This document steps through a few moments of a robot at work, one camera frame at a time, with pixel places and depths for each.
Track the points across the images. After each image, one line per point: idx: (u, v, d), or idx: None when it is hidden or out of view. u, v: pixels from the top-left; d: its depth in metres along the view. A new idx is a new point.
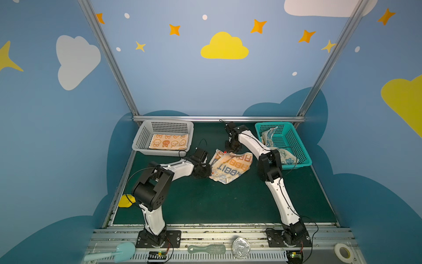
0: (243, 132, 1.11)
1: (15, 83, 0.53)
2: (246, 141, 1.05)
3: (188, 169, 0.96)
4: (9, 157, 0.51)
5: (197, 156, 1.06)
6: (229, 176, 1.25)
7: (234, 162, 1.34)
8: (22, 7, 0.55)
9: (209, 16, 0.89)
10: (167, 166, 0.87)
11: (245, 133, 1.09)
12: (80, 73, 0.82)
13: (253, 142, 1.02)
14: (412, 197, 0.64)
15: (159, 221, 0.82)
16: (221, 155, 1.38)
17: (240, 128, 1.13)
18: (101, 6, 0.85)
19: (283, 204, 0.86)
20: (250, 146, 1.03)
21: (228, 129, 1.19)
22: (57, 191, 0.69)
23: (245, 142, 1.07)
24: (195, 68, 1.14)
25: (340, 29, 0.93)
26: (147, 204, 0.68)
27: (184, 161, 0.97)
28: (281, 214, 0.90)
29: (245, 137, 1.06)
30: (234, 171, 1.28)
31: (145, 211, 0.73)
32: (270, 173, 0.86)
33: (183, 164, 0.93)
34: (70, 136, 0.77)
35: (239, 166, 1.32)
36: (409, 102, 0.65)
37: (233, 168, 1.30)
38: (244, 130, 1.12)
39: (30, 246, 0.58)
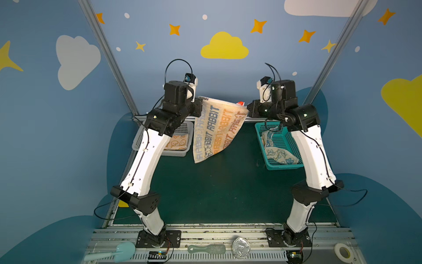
0: (311, 128, 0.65)
1: (15, 83, 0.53)
2: (307, 146, 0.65)
3: (158, 150, 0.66)
4: (9, 157, 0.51)
5: (170, 100, 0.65)
6: (203, 153, 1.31)
7: (221, 130, 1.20)
8: (22, 7, 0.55)
9: (209, 16, 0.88)
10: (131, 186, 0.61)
11: (310, 137, 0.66)
12: (79, 73, 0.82)
13: (318, 160, 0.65)
14: (412, 197, 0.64)
15: (157, 221, 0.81)
16: (232, 106, 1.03)
17: (307, 119, 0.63)
18: (101, 6, 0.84)
19: (301, 220, 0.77)
20: (309, 151, 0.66)
21: (280, 97, 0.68)
22: (57, 191, 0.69)
23: (304, 146, 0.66)
24: (196, 67, 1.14)
25: (340, 29, 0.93)
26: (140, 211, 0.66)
27: (147, 149, 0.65)
28: (288, 219, 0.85)
29: (311, 143, 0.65)
30: (209, 148, 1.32)
31: (142, 215, 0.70)
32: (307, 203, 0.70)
33: (146, 160, 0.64)
34: (70, 135, 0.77)
35: (218, 142, 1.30)
36: (408, 102, 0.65)
37: (210, 144, 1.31)
38: (314, 125, 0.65)
39: (30, 246, 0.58)
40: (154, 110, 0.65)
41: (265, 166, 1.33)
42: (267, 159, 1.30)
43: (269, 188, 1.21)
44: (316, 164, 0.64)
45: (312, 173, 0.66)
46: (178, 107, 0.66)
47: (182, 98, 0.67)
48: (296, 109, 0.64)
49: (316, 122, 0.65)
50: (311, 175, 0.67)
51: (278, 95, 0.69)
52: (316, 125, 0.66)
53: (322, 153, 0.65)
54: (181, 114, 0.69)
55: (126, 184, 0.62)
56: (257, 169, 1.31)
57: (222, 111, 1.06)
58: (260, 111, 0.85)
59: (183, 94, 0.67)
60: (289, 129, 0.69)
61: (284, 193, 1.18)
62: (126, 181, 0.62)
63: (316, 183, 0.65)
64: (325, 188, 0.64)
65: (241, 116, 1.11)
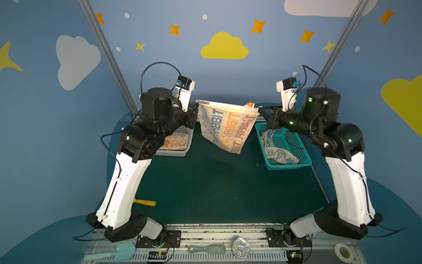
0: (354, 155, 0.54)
1: (15, 83, 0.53)
2: (346, 176, 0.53)
3: (134, 177, 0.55)
4: (9, 157, 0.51)
5: (148, 115, 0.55)
6: (211, 137, 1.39)
7: (227, 135, 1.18)
8: (22, 7, 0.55)
9: (208, 16, 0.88)
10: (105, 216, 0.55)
11: (352, 166, 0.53)
12: (79, 73, 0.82)
13: (360, 194, 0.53)
14: (413, 197, 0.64)
15: (155, 227, 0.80)
16: (238, 110, 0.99)
17: (351, 145, 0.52)
18: (101, 6, 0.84)
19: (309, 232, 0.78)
20: (348, 181, 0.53)
21: (317, 114, 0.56)
22: (57, 191, 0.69)
23: (342, 175, 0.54)
24: (196, 67, 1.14)
25: (340, 29, 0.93)
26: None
27: (119, 179, 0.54)
28: (292, 223, 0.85)
29: (354, 175, 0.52)
30: (218, 143, 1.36)
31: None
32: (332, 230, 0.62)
33: (117, 191, 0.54)
34: (70, 135, 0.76)
35: (227, 144, 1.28)
36: (408, 102, 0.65)
37: (219, 143, 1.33)
38: (356, 152, 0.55)
39: (30, 246, 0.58)
40: (129, 127, 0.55)
41: (265, 166, 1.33)
42: (267, 159, 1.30)
43: (269, 188, 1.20)
44: (358, 199, 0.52)
45: (348, 207, 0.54)
46: (159, 123, 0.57)
47: (164, 110, 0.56)
48: (339, 131, 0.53)
49: (360, 149, 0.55)
50: (346, 208, 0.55)
51: (314, 111, 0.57)
52: (360, 152, 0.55)
53: (364, 185, 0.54)
54: (164, 131, 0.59)
55: (101, 215, 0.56)
56: (257, 169, 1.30)
57: (227, 115, 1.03)
58: (281, 122, 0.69)
59: (167, 106, 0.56)
60: (324, 152, 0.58)
61: (284, 193, 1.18)
62: (101, 210, 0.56)
63: (353, 219, 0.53)
64: (365, 226, 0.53)
65: (249, 120, 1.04)
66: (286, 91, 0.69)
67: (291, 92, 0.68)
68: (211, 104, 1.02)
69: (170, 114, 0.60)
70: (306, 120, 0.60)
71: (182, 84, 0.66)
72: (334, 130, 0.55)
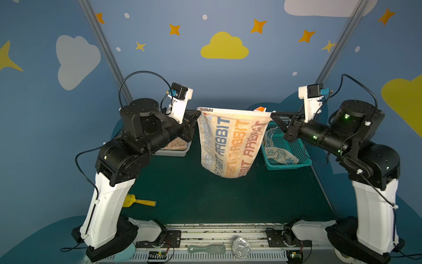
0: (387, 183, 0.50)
1: (15, 83, 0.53)
2: (378, 208, 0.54)
3: (115, 197, 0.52)
4: (9, 157, 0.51)
5: (129, 133, 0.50)
6: (212, 167, 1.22)
7: (234, 153, 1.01)
8: (22, 7, 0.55)
9: (209, 16, 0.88)
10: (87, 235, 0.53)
11: (387, 199, 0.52)
12: (79, 73, 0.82)
13: (388, 225, 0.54)
14: (413, 197, 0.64)
15: (153, 230, 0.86)
16: (247, 116, 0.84)
17: (388, 172, 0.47)
18: (101, 6, 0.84)
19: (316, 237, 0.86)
20: (377, 213, 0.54)
21: (351, 133, 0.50)
22: (57, 191, 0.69)
23: (370, 204, 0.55)
24: (196, 68, 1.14)
25: (340, 29, 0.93)
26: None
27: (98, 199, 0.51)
28: (294, 225, 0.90)
29: (388, 207, 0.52)
30: (221, 170, 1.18)
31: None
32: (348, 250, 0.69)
33: (96, 213, 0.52)
34: (70, 135, 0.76)
35: (233, 167, 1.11)
36: (408, 102, 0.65)
37: (223, 168, 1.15)
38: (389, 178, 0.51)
39: (30, 246, 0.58)
40: (110, 146, 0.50)
41: (265, 166, 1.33)
42: (267, 159, 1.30)
43: (269, 188, 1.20)
44: (386, 232, 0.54)
45: (373, 237, 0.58)
46: (142, 141, 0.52)
47: (147, 127, 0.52)
48: (375, 154, 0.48)
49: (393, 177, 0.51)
50: (369, 235, 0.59)
51: (349, 130, 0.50)
52: (394, 179, 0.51)
53: (393, 215, 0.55)
54: (148, 149, 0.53)
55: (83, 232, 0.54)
56: (257, 169, 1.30)
57: (234, 125, 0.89)
58: (300, 133, 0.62)
59: (151, 122, 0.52)
60: (351, 174, 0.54)
61: (284, 193, 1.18)
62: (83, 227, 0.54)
63: (376, 246, 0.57)
64: (388, 254, 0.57)
65: (259, 128, 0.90)
66: (309, 100, 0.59)
67: (316, 100, 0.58)
68: (216, 111, 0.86)
69: (155, 130, 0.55)
70: (337, 137, 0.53)
71: (176, 94, 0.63)
72: (370, 152, 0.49)
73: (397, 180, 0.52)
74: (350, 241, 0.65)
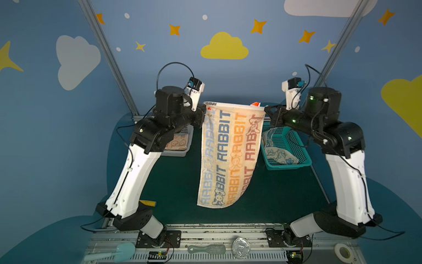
0: (353, 154, 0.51)
1: (15, 83, 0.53)
2: (345, 175, 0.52)
3: (146, 168, 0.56)
4: (9, 157, 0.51)
5: (161, 109, 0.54)
6: (211, 199, 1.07)
7: (237, 157, 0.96)
8: (22, 7, 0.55)
9: (209, 16, 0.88)
10: (116, 205, 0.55)
11: (352, 164, 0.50)
12: (79, 73, 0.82)
13: (359, 192, 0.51)
14: (413, 197, 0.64)
15: (156, 226, 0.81)
16: (245, 108, 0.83)
17: (351, 143, 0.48)
18: (101, 6, 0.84)
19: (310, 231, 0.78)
20: (345, 179, 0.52)
21: (317, 111, 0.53)
22: (57, 191, 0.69)
23: (340, 172, 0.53)
24: (195, 68, 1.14)
25: (340, 29, 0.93)
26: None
27: (129, 169, 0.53)
28: (292, 222, 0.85)
29: (353, 172, 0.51)
30: (222, 197, 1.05)
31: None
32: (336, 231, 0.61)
33: (128, 182, 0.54)
34: (70, 135, 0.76)
35: (236, 182, 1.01)
36: (408, 102, 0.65)
37: (225, 190, 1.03)
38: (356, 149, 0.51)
39: (30, 246, 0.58)
40: (142, 122, 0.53)
41: (265, 166, 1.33)
42: (267, 159, 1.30)
43: (269, 188, 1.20)
44: (356, 197, 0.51)
45: (346, 207, 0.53)
46: (172, 118, 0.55)
47: (177, 106, 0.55)
48: (338, 128, 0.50)
49: (361, 148, 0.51)
50: (344, 205, 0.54)
51: (316, 108, 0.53)
52: (360, 150, 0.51)
53: (364, 184, 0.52)
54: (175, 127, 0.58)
55: (110, 203, 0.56)
56: (257, 169, 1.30)
57: (233, 119, 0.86)
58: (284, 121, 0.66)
59: (179, 102, 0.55)
60: (325, 151, 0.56)
61: (284, 193, 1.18)
62: (111, 199, 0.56)
63: (351, 217, 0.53)
64: (363, 225, 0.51)
65: (257, 123, 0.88)
66: (290, 91, 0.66)
67: (296, 92, 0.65)
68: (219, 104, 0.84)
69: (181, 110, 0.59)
70: (308, 117, 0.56)
71: (193, 84, 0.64)
72: (337, 127, 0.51)
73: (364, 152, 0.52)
74: (330, 217, 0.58)
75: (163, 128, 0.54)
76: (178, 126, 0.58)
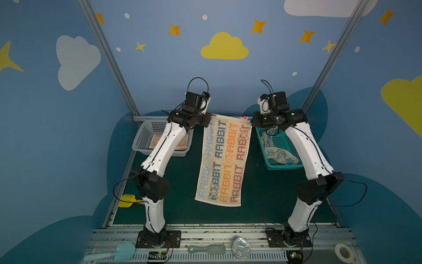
0: (299, 125, 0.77)
1: (15, 83, 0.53)
2: (298, 139, 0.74)
3: (178, 139, 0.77)
4: (10, 157, 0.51)
5: (189, 104, 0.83)
6: (207, 193, 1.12)
7: (230, 155, 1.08)
8: (22, 7, 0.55)
9: (209, 16, 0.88)
10: (152, 164, 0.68)
11: (301, 130, 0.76)
12: (79, 73, 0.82)
13: (310, 150, 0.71)
14: (412, 197, 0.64)
15: (161, 218, 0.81)
16: (235, 120, 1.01)
17: (295, 117, 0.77)
18: (101, 6, 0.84)
19: (302, 220, 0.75)
20: (300, 144, 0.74)
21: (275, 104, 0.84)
22: (57, 191, 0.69)
23: (295, 139, 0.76)
24: (196, 68, 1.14)
25: (340, 29, 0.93)
26: (153, 197, 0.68)
27: (169, 135, 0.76)
28: (289, 218, 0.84)
29: (301, 136, 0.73)
30: (216, 191, 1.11)
31: (149, 204, 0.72)
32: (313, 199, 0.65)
33: (165, 146, 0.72)
34: (70, 135, 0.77)
35: (227, 177, 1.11)
36: (408, 102, 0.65)
37: (219, 184, 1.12)
38: (302, 123, 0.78)
39: (31, 245, 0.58)
40: (175, 110, 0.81)
41: (265, 166, 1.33)
42: (267, 159, 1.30)
43: (269, 188, 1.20)
44: (308, 153, 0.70)
45: (307, 165, 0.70)
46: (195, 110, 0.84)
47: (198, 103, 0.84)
48: (288, 110, 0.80)
49: (305, 120, 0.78)
50: (307, 166, 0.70)
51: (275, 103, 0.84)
52: (305, 122, 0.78)
53: (315, 146, 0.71)
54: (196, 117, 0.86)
55: (147, 163, 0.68)
56: (257, 169, 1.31)
57: (228, 126, 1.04)
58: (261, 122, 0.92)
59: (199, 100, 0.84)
60: (283, 130, 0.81)
61: (284, 193, 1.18)
62: (146, 161, 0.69)
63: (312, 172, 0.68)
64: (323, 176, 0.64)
65: (246, 132, 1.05)
66: (262, 101, 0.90)
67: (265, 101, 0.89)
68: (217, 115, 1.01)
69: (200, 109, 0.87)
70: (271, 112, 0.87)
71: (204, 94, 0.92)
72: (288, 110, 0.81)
73: (309, 125, 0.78)
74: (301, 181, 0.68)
75: (189, 115, 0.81)
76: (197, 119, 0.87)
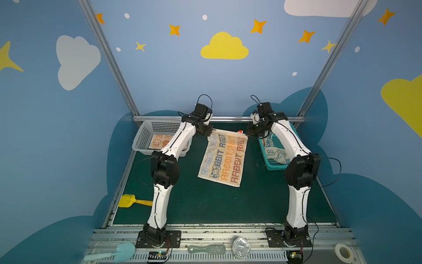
0: (280, 122, 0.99)
1: (15, 83, 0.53)
2: (281, 132, 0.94)
3: (189, 135, 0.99)
4: (9, 157, 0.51)
5: (198, 112, 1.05)
6: (209, 171, 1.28)
7: (232, 147, 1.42)
8: (22, 7, 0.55)
9: (208, 16, 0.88)
10: (169, 149, 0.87)
11: (283, 126, 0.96)
12: (79, 73, 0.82)
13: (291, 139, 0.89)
14: (412, 197, 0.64)
15: (164, 212, 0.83)
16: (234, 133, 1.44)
17: (276, 116, 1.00)
18: (101, 6, 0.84)
19: (297, 212, 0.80)
20: (283, 136, 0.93)
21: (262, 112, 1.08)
22: (57, 191, 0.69)
23: (279, 133, 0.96)
24: (196, 68, 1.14)
25: (340, 29, 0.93)
26: (165, 182, 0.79)
27: (183, 130, 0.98)
28: (287, 215, 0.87)
29: (282, 129, 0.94)
30: (218, 170, 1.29)
31: (160, 191, 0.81)
32: (298, 179, 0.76)
33: (181, 137, 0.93)
34: (70, 135, 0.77)
35: (229, 161, 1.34)
36: (408, 103, 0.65)
37: (220, 165, 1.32)
38: (282, 120, 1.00)
39: (31, 245, 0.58)
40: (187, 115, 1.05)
41: (265, 166, 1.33)
42: (267, 159, 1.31)
43: (269, 188, 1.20)
44: (289, 141, 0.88)
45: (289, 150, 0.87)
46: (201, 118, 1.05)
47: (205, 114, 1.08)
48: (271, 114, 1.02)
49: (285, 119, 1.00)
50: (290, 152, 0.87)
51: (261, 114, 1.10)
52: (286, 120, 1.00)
53: (294, 136, 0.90)
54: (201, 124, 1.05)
55: (166, 148, 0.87)
56: (257, 169, 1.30)
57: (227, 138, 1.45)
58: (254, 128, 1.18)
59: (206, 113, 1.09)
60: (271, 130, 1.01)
61: (284, 193, 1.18)
62: (165, 148, 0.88)
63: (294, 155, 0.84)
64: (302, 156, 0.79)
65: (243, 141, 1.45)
66: (254, 115, 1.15)
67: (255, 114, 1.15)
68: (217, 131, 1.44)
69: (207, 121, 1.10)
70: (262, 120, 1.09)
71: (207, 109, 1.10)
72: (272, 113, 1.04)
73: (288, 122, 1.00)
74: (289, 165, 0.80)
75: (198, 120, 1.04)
76: (201, 127, 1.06)
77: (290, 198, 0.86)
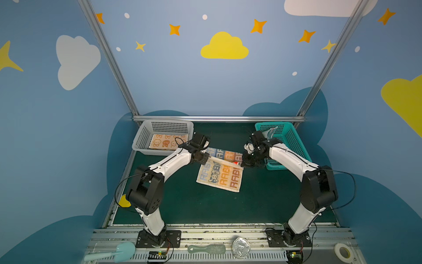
0: (276, 145, 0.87)
1: (15, 83, 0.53)
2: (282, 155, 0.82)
3: (183, 160, 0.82)
4: (10, 157, 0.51)
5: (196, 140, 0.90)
6: (208, 176, 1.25)
7: (229, 152, 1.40)
8: (22, 7, 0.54)
9: (209, 16, 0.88)
10: (158, 167, 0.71)
11: (281, 147, 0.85)
12: (79, 73, 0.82)
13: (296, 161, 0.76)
14: (412, 197, 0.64)
15: (157, 224, 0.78)
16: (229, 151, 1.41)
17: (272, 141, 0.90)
18: (101, 6, 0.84)
19: (304, 223, 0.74)
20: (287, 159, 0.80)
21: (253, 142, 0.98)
22: (57, 191, 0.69)
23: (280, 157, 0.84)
24: (196, 68, 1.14)
25: (340, 29, 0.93)
26: (143, 208, 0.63)
27: (178, 153, 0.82)
28: (289, 220, 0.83)
29: (280, 151, 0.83)
30: (217, 175, 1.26)
31: (142, 215, 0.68)
32: (320, 200, 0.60)
33: (176, 158, 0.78)
34: (70, 135, 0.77)
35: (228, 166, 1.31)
36: (409, 102, 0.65)
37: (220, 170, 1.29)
38: (277, 143, 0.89)
39: (30, 246, 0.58)
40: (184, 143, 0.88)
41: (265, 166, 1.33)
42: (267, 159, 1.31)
43: (269, 188, 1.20)
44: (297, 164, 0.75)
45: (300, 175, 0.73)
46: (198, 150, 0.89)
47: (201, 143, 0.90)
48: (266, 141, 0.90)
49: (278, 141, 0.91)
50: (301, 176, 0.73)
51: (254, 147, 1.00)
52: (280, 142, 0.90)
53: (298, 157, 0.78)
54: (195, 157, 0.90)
55: (155, 164, 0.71)
56: (257, 169, 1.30)
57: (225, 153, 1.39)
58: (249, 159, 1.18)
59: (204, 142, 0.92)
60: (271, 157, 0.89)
61: (284, 193, 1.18)
62: (154, 164, 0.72)
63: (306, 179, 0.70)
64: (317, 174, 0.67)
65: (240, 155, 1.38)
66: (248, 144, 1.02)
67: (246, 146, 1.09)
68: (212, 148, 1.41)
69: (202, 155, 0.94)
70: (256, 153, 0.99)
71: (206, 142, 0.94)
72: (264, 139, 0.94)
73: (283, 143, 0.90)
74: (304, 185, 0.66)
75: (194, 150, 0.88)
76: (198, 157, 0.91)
77: (296, 210, 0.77)
